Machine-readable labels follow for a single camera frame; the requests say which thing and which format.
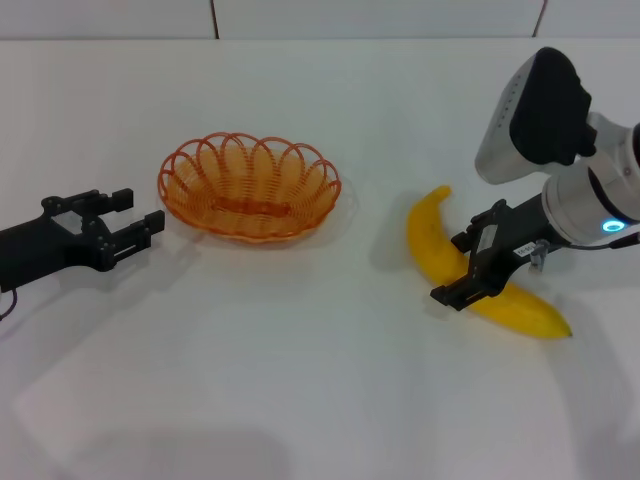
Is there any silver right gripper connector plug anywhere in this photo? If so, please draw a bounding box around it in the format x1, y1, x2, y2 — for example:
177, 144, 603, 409
529, 239, 549, 274

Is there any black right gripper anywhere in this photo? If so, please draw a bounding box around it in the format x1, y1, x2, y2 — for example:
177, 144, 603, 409
430, 193, 564, 312

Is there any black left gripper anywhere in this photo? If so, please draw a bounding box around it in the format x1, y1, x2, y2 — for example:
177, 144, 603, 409
0, 188, 166, 294

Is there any orange woven plastic basket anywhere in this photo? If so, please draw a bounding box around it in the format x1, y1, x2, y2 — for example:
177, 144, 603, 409
157, 132, 344, 245

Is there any yellow banana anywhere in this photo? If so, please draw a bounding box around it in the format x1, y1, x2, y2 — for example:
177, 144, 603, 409
407, 184, 574, 341

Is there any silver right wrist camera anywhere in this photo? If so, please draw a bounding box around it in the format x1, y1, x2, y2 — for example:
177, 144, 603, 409
473, 47, 599, 186

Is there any dark right gripper cable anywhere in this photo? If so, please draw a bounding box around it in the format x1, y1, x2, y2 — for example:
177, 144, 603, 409
569, 231, 640, 252

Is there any dark gripper cable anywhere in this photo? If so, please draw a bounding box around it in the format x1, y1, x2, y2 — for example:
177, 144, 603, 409
0, 286, 22, 322
569, 231, 640, 252

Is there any dark left gripper cable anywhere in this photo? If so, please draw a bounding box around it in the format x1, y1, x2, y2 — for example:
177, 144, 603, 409
0, 286, 22, 322

